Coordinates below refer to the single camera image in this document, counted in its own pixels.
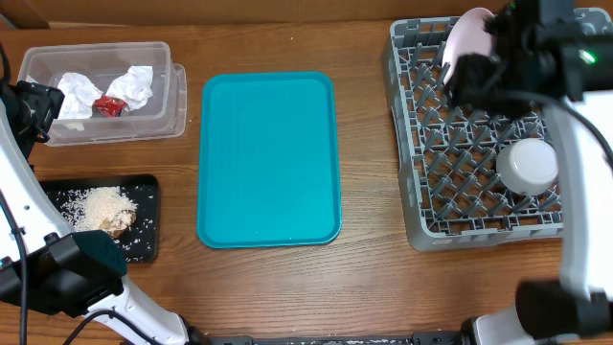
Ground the large white plate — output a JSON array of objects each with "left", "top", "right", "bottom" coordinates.
[{"left": 442, "top": 8, "right": 494, "bottom": 84}]

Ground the grey bowl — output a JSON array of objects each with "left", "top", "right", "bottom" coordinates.
[{"left": 496, "top": 138, "right": 558, "bottom": 196}]

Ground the red snack wrapper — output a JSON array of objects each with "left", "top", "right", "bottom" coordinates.
[{"left": 92, "top": 96, "right": 129, "bottom": 118}]

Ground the brown food scrap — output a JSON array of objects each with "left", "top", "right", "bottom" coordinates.
[{"left": 99, "top": 210, "right": 136, "bottom": 239}]

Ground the white napkin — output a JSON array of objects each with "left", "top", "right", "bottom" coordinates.
[{"left": 57, "top": 66, "right": 153, "bottom": 120}]

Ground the pile of rice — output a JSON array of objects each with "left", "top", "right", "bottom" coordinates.
[{"left": 60, "top": 187, "right": 138, "bottom": 232}]

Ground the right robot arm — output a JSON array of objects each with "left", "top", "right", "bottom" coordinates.
[{"left": 443, "top": 0, "right": 612, "bottom": 344}]

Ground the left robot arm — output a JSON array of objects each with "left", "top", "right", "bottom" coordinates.
[{"left": 1, "top": 81, "right": 195, "bottom": 344}]

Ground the grey dish rack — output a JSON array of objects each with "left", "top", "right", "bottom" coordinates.
[{"left": 382, "top": 7, "right": 612, "bottom": 251}]

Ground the teal serving tray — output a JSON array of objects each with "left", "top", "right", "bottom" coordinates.
[{"left": 196, "top": 72, "right": 342, "bottom": 249}]

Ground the clear plastic bin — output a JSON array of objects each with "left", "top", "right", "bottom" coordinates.
[{"left": 17, "top": 41, "right": 187, "bottom": 147}]

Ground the black tray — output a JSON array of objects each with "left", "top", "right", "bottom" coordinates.
[{"left": 41, "top": 174, "right": 160, "bottom": 264}]

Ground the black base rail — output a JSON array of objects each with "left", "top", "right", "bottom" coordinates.
[{"left": 204, "top": 331, "right": 463, "bottom": 345}]

